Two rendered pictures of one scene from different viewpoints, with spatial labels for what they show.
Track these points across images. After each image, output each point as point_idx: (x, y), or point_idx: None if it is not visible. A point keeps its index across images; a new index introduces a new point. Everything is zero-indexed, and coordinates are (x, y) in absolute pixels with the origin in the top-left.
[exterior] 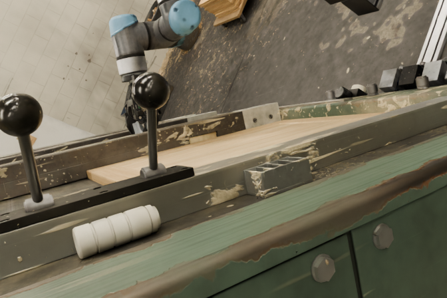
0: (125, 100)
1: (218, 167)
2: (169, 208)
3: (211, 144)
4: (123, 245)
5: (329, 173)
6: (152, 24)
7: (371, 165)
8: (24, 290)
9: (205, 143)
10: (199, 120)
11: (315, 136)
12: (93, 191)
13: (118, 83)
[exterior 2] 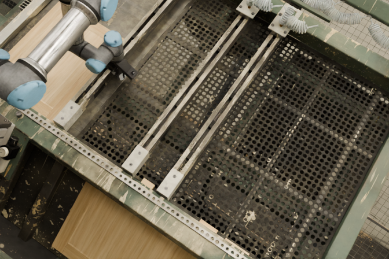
0: (132, 66)
1: None
2: None
3: (78, 70)
4: None
5: (16, 14)
6: (98, 48)
7: None
8: None
9: (83, 73)
10: (90, 82)
11: (17, 20)
12: None
13: None
